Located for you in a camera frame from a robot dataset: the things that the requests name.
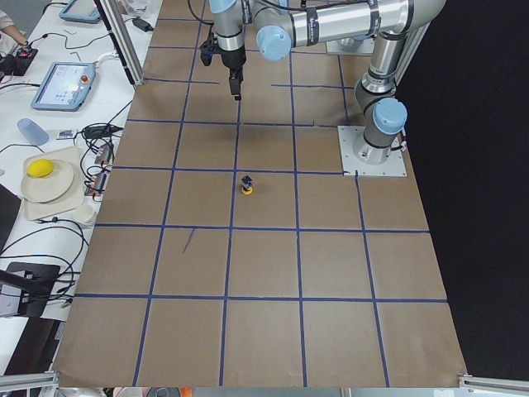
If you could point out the near blue teach pendant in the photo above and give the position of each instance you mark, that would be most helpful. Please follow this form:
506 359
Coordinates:
65 87

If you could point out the yellow push button switch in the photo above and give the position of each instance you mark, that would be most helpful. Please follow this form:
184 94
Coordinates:
247 184

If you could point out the white paper cup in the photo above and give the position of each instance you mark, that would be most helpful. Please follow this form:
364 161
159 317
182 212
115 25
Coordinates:
85 215

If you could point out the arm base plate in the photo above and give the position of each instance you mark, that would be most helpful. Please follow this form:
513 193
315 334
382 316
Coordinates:
350 46
358 158

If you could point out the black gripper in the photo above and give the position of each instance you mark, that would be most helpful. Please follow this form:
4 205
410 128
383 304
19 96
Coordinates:
231 59

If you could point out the black power adapter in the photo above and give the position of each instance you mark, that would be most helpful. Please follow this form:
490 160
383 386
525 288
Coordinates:
142 24

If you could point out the blue teach pendant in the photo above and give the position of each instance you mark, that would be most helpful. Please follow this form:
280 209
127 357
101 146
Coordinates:
65 87
84 11

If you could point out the far blue teach pendant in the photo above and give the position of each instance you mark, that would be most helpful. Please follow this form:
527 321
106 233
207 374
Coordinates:
84 11

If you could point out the black monitor stand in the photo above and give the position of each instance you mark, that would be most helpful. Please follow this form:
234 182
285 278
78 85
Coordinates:
26 288

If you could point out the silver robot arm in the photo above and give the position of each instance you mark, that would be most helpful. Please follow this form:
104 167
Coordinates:
279 29

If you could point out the beige rectangular tray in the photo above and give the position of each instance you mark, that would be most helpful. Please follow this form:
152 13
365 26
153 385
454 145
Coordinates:
71 199

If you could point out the beige round plate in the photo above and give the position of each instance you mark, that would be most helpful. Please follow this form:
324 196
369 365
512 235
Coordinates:
42 190

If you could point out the brown paper table cover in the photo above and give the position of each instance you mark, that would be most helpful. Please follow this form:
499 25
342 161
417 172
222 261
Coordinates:
314 279

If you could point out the yellow lemon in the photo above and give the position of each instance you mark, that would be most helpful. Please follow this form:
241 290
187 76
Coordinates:
40 168

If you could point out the aluminium frame post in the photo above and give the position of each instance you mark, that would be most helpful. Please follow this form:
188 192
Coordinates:
116 28

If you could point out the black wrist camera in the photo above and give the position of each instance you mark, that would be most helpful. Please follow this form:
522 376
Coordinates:
208 49

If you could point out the translucent blue plastic cup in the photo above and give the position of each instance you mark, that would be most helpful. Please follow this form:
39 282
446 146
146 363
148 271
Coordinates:
34 133

